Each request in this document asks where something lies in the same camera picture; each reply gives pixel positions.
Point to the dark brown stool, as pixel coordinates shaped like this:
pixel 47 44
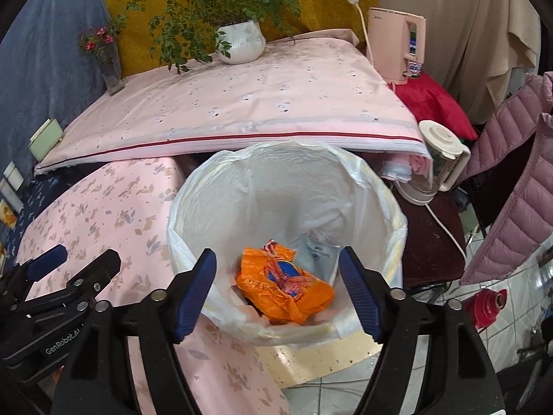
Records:
pixel 427 246

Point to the red thermos bottle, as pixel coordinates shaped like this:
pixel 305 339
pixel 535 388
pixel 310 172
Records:
pixel 484 307

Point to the white box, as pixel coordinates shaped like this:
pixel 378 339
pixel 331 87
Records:
pixel 11 181

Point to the cream blender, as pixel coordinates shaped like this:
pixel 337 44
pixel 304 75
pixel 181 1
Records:
pixel 436 168

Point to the pink pad with red stripe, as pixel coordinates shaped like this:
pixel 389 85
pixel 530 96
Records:
pixel 259 95

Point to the bin with white liner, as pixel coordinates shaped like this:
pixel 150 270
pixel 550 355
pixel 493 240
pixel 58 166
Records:
pixel 281 190

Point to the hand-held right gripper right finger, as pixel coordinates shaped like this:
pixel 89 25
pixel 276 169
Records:
pixel 358 294

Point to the blue grey cloth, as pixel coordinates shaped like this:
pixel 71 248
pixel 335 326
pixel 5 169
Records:
pixel 52 73

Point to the glass vase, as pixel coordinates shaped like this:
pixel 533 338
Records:
pixel 110 75

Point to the pink floral sheet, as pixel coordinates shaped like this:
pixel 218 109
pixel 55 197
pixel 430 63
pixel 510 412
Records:
pixel 108 207

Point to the pale green box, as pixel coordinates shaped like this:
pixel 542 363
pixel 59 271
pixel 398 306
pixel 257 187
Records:
pixel 45 142

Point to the red cloth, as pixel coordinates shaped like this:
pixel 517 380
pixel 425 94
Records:
pixel 432 103

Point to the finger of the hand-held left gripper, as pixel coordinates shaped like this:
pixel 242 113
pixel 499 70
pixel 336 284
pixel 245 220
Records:
pixel 93 274
pixel 45 263

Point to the beige curtain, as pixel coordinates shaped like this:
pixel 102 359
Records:
pixel 475 30

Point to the red flowers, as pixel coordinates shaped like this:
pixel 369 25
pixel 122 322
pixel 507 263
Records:
pixel 93 45

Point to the potted green plant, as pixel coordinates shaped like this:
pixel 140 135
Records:
pixel 242 43

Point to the white printed wrapper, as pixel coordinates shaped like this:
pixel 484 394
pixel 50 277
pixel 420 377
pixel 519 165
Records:
pixel 319 255

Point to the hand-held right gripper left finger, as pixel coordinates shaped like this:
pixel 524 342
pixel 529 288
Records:
pixel 196 294

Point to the dark blue floral cloth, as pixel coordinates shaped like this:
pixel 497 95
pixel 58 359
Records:
pixel 43 190

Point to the pink puffer jacket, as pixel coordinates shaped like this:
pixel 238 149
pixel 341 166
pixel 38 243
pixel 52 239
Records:
pixel 518 207

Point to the orange plastic bag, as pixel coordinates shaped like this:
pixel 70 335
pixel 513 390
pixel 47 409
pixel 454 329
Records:
pixel 302 302

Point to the yellow cloth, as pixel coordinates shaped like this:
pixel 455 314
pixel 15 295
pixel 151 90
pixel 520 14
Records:
pixel 125 39

